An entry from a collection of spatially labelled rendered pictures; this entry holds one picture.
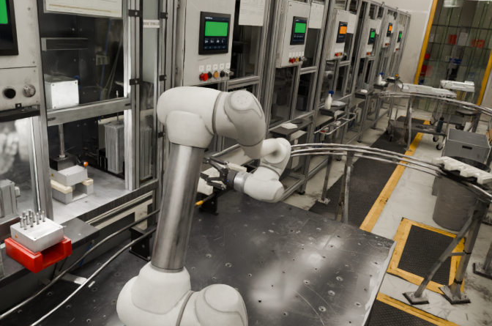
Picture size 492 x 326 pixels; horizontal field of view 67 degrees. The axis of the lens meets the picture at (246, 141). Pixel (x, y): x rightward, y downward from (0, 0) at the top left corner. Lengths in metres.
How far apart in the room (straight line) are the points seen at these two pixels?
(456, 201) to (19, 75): 3.50
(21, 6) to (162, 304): 0.94
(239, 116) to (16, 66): 0.69
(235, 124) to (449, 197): 3.06
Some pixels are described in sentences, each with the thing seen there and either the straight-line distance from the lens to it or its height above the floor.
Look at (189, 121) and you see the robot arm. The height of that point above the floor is 1.40.
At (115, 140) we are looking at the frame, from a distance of 1.85.
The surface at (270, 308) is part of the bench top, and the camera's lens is 1.53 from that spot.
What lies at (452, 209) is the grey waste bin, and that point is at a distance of 3.94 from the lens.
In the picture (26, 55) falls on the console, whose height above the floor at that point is 1.53.
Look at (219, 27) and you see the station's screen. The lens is 1.98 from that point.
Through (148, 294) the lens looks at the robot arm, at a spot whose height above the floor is 0.93.
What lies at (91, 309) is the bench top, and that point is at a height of 0.68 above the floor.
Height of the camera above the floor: 1.70
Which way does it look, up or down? 18 degrees down
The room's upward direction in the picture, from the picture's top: 6 degrees clockwise
